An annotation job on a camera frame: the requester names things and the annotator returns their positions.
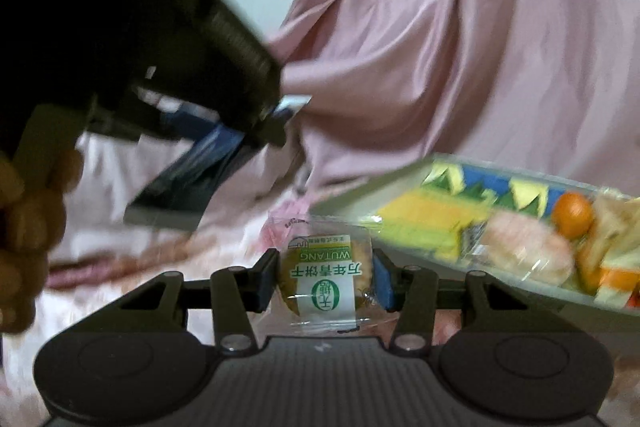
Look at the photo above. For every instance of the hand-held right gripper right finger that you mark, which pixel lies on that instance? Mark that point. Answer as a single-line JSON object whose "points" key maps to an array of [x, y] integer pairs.
{"points": [[384, 282]]}

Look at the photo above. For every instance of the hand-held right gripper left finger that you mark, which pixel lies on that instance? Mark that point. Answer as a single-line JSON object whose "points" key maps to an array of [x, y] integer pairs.
{"points": [[267, 282]]}

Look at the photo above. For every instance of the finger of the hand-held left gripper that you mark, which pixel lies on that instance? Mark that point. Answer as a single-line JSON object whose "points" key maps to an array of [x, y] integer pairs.
{"points": [[145, 117], [267, 132]]}

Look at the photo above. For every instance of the green label biscuit packet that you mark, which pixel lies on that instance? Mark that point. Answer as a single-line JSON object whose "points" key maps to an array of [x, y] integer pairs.
{"points": [[322, 277]]}

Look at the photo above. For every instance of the long blue snack packet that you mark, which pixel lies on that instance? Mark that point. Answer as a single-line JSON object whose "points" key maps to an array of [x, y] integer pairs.
{"points": [[195, 177]]}

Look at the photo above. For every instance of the grey shallow cardboard box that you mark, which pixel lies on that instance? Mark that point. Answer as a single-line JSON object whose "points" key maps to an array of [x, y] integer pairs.
{"points": [[350, 207]]}

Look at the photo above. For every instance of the round rice cracker packet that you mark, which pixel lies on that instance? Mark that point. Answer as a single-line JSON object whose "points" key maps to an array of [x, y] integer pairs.
{"points": [[525, 247]]}

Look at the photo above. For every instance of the small orange kumquat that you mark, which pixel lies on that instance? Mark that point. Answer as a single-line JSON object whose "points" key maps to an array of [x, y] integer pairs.
{"points": [[573, 213]]}

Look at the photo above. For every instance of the yellow cake packet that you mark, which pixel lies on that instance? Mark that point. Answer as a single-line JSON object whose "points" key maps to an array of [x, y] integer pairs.
{"points": [[612, 247]]}

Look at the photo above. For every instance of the person's left hand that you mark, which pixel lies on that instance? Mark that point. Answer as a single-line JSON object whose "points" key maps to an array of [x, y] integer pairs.
{"points": [[25, 247]]}

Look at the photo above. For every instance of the floral bed sheet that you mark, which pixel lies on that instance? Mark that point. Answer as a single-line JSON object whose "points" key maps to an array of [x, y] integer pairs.
{"points": [[125, 257]]}

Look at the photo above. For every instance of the blue yellow patterned box liner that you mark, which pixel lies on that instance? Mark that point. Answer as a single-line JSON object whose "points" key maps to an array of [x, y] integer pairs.
{"points": [[500, 187]]}

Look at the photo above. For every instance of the pink satin sheet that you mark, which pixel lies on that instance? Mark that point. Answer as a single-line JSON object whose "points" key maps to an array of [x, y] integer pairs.
{"points": [[450, 32]]}

